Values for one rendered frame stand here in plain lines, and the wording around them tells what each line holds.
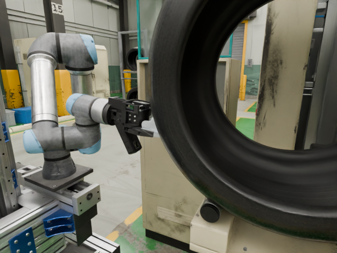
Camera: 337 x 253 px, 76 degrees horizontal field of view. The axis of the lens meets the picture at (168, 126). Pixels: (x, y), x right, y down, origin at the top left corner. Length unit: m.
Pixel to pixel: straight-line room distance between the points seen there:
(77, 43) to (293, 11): 0.74
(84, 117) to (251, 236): 0.57
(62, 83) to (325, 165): 5.93
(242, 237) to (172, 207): 0.93
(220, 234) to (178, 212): 0.99
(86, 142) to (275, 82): 0.64
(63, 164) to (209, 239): 0.79
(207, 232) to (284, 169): 0.30
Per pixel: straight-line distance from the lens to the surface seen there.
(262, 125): 0.81
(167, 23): 0.43
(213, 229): 0.55
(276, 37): 0.79
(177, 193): 1.46
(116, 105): 0.63
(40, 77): 0.86
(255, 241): 0.64
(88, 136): 0.73
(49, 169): 1.15
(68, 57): 0.96
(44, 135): 0.74
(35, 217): 1.16
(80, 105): 0.70
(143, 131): 0.57
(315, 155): 0.71
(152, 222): 1.69
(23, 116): 5.97
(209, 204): 0.52
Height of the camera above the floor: 1.21
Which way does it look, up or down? 15 degrees down
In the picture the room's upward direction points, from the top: straight up
